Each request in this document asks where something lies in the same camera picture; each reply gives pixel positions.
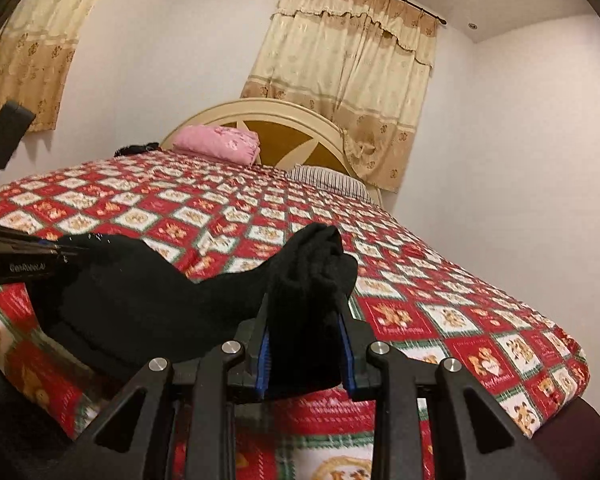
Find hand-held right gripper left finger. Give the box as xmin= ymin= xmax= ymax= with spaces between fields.
xmin=75 ymin=294 xmax=273 ymax=480

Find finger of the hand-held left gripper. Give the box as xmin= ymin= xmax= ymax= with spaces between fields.
xmin=0 ymin=225 xmax=98 ymax=262

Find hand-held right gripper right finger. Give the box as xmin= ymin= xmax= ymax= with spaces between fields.
xmin=339 ymin=299 xmax=563 ymax=480

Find black pants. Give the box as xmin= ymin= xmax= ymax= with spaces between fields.
xmin=35 ymin=224 xmax=358 ymax=401

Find red teddy bear printed blanket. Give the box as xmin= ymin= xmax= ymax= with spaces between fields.
xmin=0 ymin=149 xmax=591 ymax=480

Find black object beside bed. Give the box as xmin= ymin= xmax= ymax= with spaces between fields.
xmin=114 ymin=142 xmax=160 ymax=157

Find striped pillow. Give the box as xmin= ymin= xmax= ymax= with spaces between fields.
xmin=286 ymin=164 xmax=370 ymax=200

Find pink folded blanket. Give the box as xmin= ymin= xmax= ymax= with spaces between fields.
xmin=172 ymin=125 xmax=261 ymax=167

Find beige floral curtain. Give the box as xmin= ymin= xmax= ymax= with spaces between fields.
xmin=0 ymin=0 xmax=108 ymax=133
xmin=240 ymin=0 xmax=438 ymax=193

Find cream wooden headboard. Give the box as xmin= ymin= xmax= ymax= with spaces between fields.
xmin=159 ymin=99 xmax=383 ymax=206

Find dark cloth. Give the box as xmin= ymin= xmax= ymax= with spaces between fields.
xmin=527 ymin=397 xmax=600 ymax=480

